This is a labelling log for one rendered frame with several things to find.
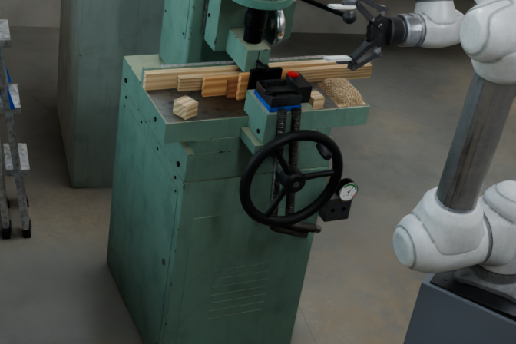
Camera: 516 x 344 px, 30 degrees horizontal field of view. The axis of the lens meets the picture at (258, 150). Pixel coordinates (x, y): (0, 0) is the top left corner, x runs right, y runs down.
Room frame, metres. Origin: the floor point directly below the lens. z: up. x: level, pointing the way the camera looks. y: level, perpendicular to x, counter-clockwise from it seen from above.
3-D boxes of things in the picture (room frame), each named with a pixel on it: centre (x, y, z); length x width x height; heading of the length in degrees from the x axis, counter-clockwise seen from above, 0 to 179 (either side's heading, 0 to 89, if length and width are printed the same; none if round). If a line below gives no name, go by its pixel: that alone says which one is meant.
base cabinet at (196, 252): (2.48, 0.12, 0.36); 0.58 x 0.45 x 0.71; 29
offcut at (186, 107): (2.16, 0.20, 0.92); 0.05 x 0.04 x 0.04; 55
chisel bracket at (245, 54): (2.40, 0.07, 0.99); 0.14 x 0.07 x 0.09; 29
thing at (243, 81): (2.33, 0.01, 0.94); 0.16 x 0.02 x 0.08; 119
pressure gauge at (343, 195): (2.32, -0.26, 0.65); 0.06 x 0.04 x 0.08; 119
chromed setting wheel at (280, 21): (2.55, 0.02, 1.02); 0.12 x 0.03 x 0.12; 29
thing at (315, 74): (2.43, -0.02, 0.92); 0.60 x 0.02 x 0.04; 119
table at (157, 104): (2.29, 0.00, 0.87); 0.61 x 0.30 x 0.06; 119
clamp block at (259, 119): (2.22, -0.04, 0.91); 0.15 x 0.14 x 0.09; 119
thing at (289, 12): (2.62, 0.02, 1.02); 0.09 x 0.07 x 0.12; 119
